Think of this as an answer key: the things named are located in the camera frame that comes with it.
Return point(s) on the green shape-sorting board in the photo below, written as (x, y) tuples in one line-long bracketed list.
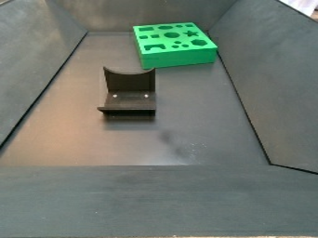
[(173, 44)]

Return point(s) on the black curved stand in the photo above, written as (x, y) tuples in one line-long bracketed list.
[(130, 92)]

